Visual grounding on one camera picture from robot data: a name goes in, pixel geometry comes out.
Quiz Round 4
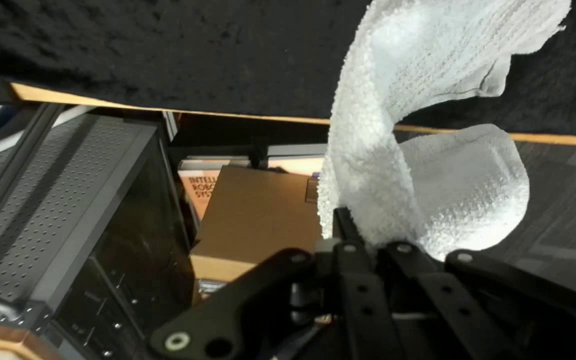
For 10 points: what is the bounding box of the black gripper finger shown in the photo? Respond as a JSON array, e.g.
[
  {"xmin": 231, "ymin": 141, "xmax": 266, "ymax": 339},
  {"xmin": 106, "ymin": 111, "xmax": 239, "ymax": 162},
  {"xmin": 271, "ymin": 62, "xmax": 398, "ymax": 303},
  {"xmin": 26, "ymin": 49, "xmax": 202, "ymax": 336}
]
[{"xmin": 333, "ymin": 209, "xmax": 364, "ymax": 252}]

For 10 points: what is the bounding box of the brown cardboard box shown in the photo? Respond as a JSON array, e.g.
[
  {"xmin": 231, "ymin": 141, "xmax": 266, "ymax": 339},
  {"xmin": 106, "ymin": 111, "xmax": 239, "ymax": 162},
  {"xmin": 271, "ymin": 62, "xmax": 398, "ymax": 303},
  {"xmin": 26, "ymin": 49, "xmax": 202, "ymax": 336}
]
[{"xmin": 190, "ymin": 167, "xmax": 320, "ymax": 282}]

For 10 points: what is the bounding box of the black velvet table cloth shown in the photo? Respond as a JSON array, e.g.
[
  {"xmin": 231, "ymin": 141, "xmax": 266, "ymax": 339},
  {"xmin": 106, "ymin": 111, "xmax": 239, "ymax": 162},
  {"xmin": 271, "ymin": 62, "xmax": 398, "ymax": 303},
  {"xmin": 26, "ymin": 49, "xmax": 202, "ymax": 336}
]
[{"xmin": 0, "ymin": 0, "xmax": 576, "ymax": 134}]

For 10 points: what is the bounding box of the black perforated metal rack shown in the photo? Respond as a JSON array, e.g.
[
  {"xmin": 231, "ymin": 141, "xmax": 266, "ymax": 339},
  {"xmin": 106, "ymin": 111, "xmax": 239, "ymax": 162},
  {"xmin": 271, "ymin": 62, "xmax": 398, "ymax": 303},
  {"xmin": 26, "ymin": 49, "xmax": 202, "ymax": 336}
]
[{"xmin": 0, "ymin": 112, "xmax": 195, "ymax": 360}]

